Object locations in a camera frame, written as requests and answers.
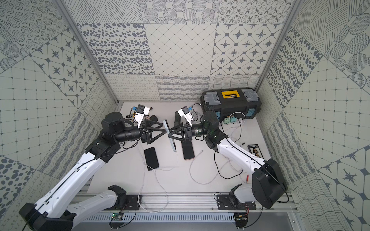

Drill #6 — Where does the white charging cable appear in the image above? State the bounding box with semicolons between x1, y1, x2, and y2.
137;168;170;214
189;150;232;185
154;151;180;171

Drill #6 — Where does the black phone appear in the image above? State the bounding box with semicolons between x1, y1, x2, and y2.
144;147;160;171
163;119;177;153

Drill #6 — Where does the black yellow toolbox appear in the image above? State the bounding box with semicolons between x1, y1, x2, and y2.
200;88;262;120

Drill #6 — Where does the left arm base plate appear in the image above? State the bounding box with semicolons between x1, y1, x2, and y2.
106;194;142;211

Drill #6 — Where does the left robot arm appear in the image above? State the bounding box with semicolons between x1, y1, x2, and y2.
19;112;167;231

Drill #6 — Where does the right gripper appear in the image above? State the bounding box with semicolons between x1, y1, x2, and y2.
168;122;210;142

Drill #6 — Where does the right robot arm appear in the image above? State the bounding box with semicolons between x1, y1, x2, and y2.
168;108;288;209

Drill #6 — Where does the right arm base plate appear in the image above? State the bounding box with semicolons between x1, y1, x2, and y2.
214;194;256;211

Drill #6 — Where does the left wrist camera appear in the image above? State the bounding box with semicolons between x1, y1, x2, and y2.
133;105;150;128

